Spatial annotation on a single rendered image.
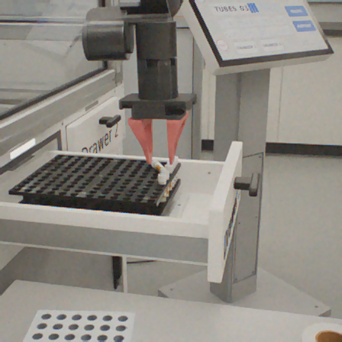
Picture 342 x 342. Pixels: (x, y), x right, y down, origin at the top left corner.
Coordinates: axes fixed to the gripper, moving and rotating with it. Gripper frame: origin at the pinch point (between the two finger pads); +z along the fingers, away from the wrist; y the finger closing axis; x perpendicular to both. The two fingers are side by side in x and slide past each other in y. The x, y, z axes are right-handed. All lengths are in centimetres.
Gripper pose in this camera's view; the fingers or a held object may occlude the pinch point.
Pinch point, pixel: (160, 158)
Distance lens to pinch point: 77.2
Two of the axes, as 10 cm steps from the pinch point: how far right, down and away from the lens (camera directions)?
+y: 9.8, 0.4, -2.1
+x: 2.1, -3.0, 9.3
